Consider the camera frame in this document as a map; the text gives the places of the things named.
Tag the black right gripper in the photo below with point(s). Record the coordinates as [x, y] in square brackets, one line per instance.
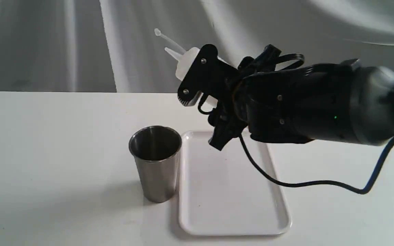
[279, 99]

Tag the clear squeeze bottle with oil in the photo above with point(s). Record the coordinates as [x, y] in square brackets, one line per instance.
[184, 59]

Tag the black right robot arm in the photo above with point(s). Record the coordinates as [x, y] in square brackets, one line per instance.
[371, 104]

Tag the stainless steel cup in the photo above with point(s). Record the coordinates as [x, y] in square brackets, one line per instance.
[156, 151]

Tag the white rectangular tray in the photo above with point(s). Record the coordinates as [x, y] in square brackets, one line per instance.
[222, 194]

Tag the grey fabric backdrop curtain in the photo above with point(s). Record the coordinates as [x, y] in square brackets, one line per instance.
[118, 45]

